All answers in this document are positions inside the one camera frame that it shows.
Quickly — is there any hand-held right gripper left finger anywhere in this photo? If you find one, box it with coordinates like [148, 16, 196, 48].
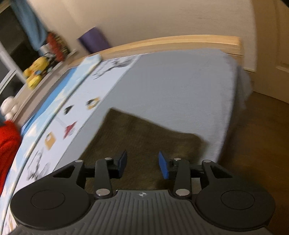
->
[53, 149, 128, 198]

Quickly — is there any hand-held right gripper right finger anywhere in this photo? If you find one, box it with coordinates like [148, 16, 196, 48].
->
[158, 151, 233, 198]

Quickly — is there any light blue patterned blanket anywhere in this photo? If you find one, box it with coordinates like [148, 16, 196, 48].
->
[0, 54, 102, 226]

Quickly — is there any white windowsill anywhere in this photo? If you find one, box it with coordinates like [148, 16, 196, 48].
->
[12, 60, 78, 121]

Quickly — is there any red folded blanket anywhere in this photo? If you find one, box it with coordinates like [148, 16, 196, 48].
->
[0, 121, 22, 196]

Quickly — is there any yellow plush bear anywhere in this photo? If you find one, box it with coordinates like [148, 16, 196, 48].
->
[27, 74, 44, 90]

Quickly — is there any purple bag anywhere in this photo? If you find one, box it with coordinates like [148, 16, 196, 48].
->
[78, 27, 113, 55]

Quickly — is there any white plush toy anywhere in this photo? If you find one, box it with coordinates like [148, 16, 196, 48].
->
[0, 96, 19, 120]

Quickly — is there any yellow plush duck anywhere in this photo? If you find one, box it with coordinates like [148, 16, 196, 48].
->
[24, 56, 49, 78]

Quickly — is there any red cushion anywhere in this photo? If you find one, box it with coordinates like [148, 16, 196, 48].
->
[46, 32, 70, 62]

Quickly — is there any blue curtain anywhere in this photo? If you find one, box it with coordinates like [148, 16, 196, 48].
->
[11, 0, 48, 53]

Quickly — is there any cream door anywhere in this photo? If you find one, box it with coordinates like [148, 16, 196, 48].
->
[253, 0, 289, 75]

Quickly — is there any wooden bed frame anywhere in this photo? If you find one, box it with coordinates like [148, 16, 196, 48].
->
[14, 35, 243, 123]

